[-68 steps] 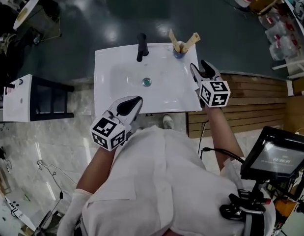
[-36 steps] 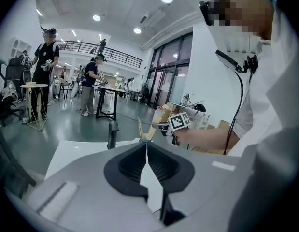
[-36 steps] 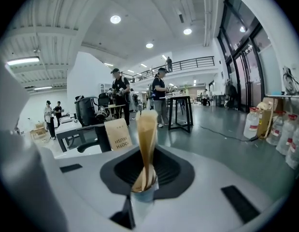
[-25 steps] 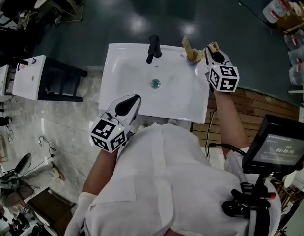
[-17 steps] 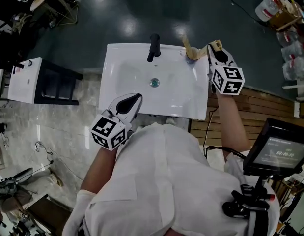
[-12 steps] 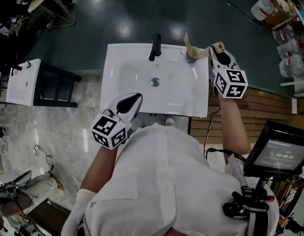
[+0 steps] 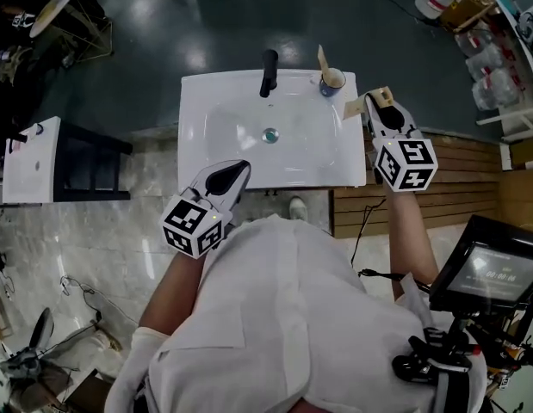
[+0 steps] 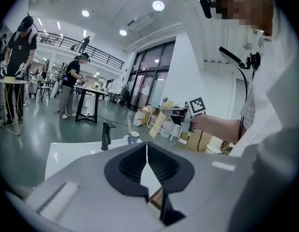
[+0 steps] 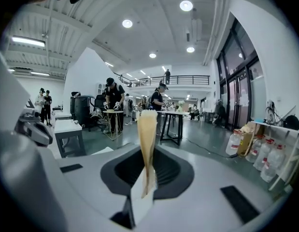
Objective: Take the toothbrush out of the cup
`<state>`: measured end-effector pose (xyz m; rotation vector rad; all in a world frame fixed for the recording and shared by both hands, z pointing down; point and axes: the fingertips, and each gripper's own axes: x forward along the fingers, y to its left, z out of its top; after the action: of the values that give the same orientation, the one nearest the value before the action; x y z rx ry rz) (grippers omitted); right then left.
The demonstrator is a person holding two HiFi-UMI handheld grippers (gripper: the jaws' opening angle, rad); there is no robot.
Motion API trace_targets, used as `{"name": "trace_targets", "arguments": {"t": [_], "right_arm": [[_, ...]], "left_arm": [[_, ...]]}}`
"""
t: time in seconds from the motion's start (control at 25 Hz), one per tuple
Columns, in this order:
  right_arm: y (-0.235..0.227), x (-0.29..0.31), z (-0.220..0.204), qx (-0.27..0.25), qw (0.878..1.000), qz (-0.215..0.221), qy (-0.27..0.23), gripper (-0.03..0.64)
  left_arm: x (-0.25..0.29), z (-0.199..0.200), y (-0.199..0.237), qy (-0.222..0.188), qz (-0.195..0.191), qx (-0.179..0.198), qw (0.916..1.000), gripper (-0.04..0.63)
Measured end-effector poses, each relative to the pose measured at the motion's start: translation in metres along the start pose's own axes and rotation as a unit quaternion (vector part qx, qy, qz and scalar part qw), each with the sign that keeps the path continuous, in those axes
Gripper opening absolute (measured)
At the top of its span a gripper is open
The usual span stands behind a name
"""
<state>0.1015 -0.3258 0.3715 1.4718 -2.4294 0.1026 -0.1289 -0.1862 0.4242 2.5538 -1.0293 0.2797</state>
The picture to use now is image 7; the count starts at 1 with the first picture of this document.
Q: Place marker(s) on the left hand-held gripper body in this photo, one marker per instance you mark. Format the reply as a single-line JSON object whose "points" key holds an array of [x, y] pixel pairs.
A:
{"points": [[190, 226]]}

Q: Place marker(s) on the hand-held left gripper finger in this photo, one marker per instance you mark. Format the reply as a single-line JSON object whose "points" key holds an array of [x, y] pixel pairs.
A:
{"points": [[208, 179], [238, 192]]}

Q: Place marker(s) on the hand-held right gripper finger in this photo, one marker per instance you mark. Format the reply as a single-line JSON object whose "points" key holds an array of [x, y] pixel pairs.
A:
{"points": [[399, 121], [373, 121]]}

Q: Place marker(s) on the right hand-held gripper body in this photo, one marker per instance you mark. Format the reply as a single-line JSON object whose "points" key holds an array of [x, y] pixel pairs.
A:
{"points": [[406, 164]]}

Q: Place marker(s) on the blue white cup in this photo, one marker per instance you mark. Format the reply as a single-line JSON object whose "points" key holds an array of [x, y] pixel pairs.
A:
{"points": [[330, 89]]}

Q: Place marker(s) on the person's right forearm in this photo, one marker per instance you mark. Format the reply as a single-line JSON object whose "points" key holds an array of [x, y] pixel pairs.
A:
{"points": [[408, 239]]}

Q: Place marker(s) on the person's left forearm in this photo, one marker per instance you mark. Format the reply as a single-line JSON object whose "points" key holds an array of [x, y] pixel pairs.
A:
{"points": [[171, 291]]}

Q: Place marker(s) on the white sink basin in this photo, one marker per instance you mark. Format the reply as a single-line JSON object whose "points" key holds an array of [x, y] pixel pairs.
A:
{"points": [[231, 144]]}

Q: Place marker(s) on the white shoe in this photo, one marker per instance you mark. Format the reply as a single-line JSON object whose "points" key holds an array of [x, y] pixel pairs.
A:
{"points": [[297, 208]]}

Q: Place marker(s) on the wooden slatted platform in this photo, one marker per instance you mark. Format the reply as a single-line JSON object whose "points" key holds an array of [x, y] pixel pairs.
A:
{"points": [[464, 187]]}

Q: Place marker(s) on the round metal sink drain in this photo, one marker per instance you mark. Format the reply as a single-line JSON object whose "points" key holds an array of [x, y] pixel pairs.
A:
{"points": [[270, 135]]}

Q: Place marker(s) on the clear plastic jug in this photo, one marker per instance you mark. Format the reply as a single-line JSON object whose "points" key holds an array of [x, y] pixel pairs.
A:
{"points": [[496, 90], [475, 41], [485, 63]]}

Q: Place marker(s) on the black metal stand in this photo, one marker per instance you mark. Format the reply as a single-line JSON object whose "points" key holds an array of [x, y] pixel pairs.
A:
{"points": [[94, 162]]}

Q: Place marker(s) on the black faucet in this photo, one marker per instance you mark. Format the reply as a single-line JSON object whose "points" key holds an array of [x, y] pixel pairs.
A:
{"points": [[269, 71]]}

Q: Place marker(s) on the person's white shirt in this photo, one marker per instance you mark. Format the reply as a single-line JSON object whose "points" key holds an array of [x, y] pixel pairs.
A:
{"points": [[283, 316]]}

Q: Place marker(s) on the brown cardboard box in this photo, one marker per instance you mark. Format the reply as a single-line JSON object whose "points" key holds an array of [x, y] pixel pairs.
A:
{"points": [[464, 7]]}

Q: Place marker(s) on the black monitor screen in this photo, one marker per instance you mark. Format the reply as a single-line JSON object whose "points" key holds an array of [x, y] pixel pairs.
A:
{"points": [[485, 269]]}

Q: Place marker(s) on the small white sink top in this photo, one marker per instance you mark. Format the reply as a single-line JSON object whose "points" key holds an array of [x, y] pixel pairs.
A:
{"points": [[31, 166]]}

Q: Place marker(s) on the black white harness device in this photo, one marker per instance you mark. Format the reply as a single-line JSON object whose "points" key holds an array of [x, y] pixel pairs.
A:
{"points": [[429, 359]]}

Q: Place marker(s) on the white shelf frame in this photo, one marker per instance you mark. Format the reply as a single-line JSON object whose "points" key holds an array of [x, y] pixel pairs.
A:
{"points": [[507, 118]]}

